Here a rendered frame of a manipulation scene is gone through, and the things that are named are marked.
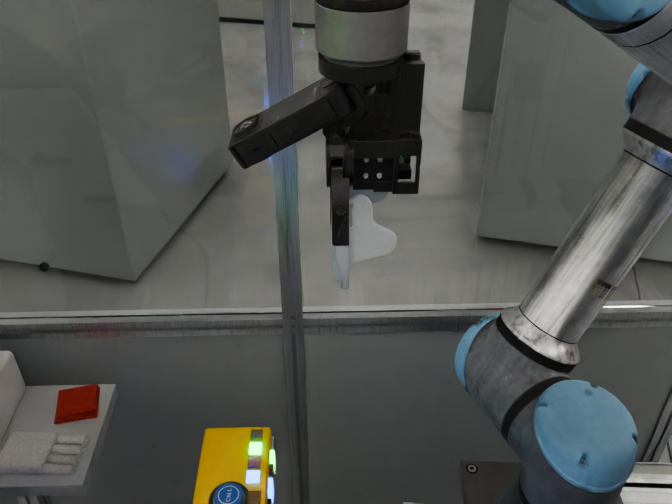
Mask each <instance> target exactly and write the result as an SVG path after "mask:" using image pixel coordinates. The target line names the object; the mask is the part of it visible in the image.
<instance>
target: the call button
mask: <svg viewBox="0 0 672 504"><path fill-rule="evenodd" d="M240 486H241V485H237V484H234V483H227V484H224V485H219V486H218V489H217V490H216V491H215V494H214V504H243V502H244V493H243V490H242V488H241V487H240Z"/></svg>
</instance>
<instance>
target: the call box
mask: <svg viewBox="0 0 672 504"><path fill-rule="evenodd" d="M252 429H263V439H262V441H251V440H250V435H251V430H252ZM271 438H272V436H271V429H270V427H239V428H207V429H206V430H205V432H204V438H203V444H202V450H201V456H200V461H199V467H198V473H197V479H196V485H195V491H194V497H193V503H192V504H214V494H215V491H216V490H217V489H218V486H219V485H224V484H227V483H234V484H237V485H241V486H240V487H241V488H242V490H243V493H244V502H243V504H247V496H248V491H261V503H260V504H267V499H268V498H269V497H268V481H269V465H270V451H271ZM251 442H262V452H261V454H249V445H250V443H251ZM249 456H261V465H260V468H250V469H249V468H248V457H249ZM248 470H259V471H260V478H259V483H246V476H247V471H248Z"/></svg>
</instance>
